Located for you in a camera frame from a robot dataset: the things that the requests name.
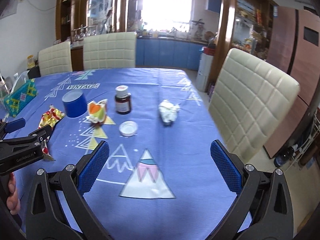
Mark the beaded colourful tissue box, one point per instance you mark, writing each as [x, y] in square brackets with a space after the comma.
[16, 101]

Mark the white water dispenser red top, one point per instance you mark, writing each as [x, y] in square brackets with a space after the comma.
[206, 58]

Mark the white plastic bottle cap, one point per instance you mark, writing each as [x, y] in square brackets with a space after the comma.
[128, 128]

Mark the wooden display cabinet left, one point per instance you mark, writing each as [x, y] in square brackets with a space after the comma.
[76, 19]

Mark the wooden display cabinet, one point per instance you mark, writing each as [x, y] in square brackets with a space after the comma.
[243, 24]
[76, 19]

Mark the copper pink refrigerator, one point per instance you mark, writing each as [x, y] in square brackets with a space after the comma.
[294, 49]

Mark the blue patterned tablecloth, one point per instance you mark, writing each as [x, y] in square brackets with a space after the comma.
[160, 183]

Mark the wooden display cabinet right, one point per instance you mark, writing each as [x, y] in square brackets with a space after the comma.
[243, 24]

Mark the orange white snack pouch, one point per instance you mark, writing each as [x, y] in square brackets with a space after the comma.
[97, 111]

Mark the blue kitchen cabinets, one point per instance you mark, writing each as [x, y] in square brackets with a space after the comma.
[165, 52]

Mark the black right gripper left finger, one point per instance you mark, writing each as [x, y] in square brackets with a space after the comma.
[45, 218]

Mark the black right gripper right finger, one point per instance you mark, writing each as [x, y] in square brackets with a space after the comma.
[262, 208]

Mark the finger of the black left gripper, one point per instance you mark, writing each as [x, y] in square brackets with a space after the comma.
[42, 133]
[9, 127]

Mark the cream chair far middle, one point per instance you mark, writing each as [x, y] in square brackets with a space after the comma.
[113, 50]

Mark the cream chair far left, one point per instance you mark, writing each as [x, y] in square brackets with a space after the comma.
[55, 59]

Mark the white metal plant stand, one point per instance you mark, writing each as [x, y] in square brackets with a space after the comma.
[314, 132]

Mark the white tissue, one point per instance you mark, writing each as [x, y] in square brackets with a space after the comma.
[168, 112]

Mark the cream chair right side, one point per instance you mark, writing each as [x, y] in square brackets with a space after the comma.
[250, 100]

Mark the cream chair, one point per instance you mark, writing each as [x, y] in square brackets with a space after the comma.
[55, 59]
[250, 100]
[113, 50]

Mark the person's left hand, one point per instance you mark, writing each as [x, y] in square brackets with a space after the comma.
[13, 201]

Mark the brown medicine bottle white cap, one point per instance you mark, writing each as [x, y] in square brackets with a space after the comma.
[123, 99]

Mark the dark glass jug near fridge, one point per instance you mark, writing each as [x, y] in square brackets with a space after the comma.
[285, 155]

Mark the red yellow checkered snack bag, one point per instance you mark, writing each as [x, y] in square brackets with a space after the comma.
[51, 118]

